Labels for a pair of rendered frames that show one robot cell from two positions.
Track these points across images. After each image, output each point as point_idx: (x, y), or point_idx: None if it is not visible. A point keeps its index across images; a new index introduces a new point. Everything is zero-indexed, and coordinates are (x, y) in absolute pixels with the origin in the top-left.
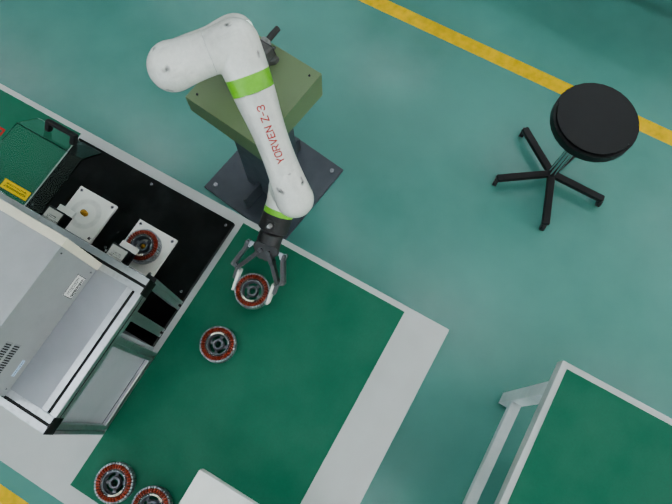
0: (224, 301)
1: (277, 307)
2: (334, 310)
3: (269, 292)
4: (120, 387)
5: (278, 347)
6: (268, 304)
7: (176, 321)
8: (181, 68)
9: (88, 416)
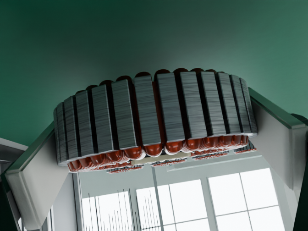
0: (57, 104)
1: (274, 43)
2: None
3: (267, 161)
4: (60, 192)
5: (288, 85)
6: (227, 53)
7: (8, 140)
8: None
9: (74, 227)
